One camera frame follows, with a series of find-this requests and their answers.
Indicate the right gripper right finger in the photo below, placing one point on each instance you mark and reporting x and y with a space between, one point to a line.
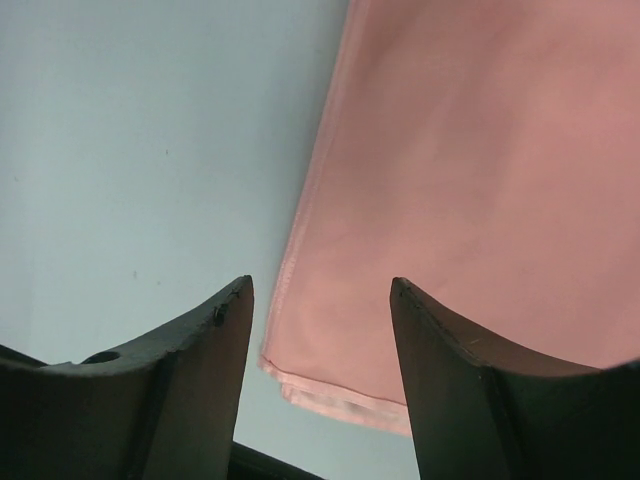
483 407

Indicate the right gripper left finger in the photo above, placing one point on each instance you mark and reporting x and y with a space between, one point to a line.
161 406

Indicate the pink satin napkin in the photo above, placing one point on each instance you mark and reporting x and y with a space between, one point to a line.
488 151

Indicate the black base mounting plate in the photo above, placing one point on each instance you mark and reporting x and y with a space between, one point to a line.
248 464

